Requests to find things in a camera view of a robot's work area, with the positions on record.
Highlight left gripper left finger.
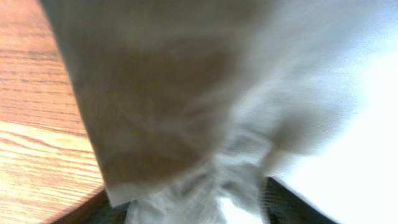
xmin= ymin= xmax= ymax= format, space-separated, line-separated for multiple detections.
xmin=49 ymin=189 xmax=129 ymax=224

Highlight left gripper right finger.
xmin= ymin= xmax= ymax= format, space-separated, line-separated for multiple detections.
xmin=264 ymin=177 xmax=336 ymax=224

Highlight grey shorts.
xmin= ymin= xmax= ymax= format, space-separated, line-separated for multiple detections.
xmin=40 ymin=0 xmax=397 ymax=223

